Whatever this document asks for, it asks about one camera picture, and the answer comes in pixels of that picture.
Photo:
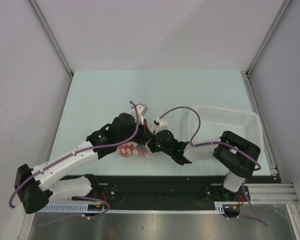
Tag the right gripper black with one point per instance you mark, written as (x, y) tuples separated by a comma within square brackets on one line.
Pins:
[(151, 143)]

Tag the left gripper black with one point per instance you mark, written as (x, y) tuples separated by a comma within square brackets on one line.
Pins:
[(145, 134)]

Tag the clear polka dot zip bag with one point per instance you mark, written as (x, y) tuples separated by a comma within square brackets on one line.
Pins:
[(149, 155)]

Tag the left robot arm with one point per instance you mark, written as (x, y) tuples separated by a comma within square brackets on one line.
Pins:
[(39, 185)]

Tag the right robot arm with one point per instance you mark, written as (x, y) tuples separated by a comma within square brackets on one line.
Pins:
[(234, 152)]

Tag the red fake fruit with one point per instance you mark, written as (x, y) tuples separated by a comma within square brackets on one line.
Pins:
[(130, 149)]

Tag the white perforated plastic basket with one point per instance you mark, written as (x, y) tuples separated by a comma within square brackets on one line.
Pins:
[(215, 120)]

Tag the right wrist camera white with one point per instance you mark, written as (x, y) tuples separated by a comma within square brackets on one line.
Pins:
[(160, 124)]

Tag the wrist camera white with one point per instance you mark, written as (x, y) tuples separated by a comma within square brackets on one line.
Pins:
[(138, 111), (160, 124)]

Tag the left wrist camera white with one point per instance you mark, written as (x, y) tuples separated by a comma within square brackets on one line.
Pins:
[(138, 111)]

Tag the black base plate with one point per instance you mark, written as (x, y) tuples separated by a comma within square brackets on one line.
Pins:
[(167, 192)]

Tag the white slotted cable duct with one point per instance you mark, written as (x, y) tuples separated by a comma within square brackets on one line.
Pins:
[(97, 208)]

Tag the right aluminium side rail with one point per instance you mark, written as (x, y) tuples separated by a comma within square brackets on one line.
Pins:
[(268, 151)]

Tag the left aluminium frame post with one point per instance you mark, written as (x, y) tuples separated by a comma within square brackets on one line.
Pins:
[(41, 19)]

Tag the aluminium frame post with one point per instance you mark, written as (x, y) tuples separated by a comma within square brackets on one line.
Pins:
[(41, 19), (269, 35)]

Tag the right aluminium frame post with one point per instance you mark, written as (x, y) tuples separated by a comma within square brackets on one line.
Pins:
[(269, 35)]

